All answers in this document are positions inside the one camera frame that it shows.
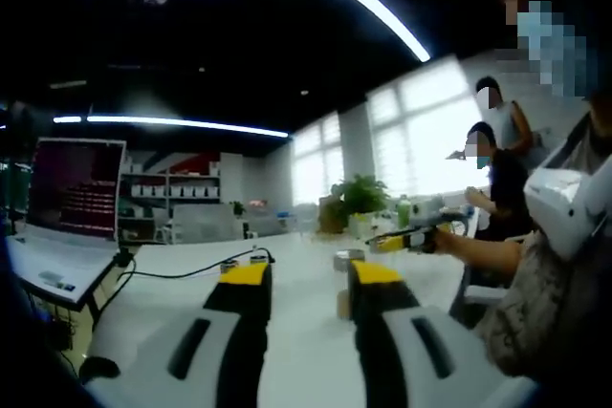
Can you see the green drink bottle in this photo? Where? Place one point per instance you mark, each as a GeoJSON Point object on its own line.
{"type": "Point", "coordinates": [404, 214]}

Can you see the white mesh office chair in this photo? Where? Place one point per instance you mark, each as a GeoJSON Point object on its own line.
{"type": "Point", "coordinates": [205, 221]}

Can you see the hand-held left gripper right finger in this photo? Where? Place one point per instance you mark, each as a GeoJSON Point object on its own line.
{"type": "Point", "coordinates": [471, 365]}

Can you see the narrow bright window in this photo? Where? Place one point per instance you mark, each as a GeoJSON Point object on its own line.
{"type": "Point", "coordinates": [315, 164]}

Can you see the white storage shelving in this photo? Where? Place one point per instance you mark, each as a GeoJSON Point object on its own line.
{"type": "Point", "coordinates": [172, 188]}

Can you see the clear seasoning bottle silver lid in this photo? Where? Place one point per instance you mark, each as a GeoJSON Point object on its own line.
{"type": "Point", "coordinates": [228, 265]}
{"type": "Point", "coordinates": [258, 260]}
{"type": "Point", "coordinates": [342, 260]}

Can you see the large bright window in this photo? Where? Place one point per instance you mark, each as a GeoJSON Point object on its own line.
{"type": "Point", "coordinates": [421, 140]}

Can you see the brown box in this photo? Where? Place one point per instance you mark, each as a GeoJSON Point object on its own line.
{"type": "Point", "coordinates": [330, 217]}

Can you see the white chest-worn device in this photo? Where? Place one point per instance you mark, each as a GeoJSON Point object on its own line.
{"type": "Point", "coordinates": [559, 202]}

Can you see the white laptop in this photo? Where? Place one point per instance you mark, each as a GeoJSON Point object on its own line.
{"type": "Point", "coordinates": [72, 188]}

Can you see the black laptop stand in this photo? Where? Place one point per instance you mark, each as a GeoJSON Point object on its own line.
{"type": "Point", "coordinates": [107, 284]}

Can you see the operator with white headset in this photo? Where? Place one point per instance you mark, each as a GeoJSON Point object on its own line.
{"type": "Point", "coordinates": [540, 312]}

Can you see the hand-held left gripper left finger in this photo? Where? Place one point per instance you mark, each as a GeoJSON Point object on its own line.
{"type": "Point", "coordinates": [158, 346]}

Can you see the straight ceiling light strip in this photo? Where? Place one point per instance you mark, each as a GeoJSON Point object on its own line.
{"type": "Point", "coordinates": [181, 122]}

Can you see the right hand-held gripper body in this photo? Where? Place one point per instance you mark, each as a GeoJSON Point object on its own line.
{"type": "Point", "coordinates": [428, 207]}

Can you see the green potted plant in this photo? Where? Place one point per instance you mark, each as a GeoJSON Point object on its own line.
{"type": "Point", "coordinates": [363, 195]}

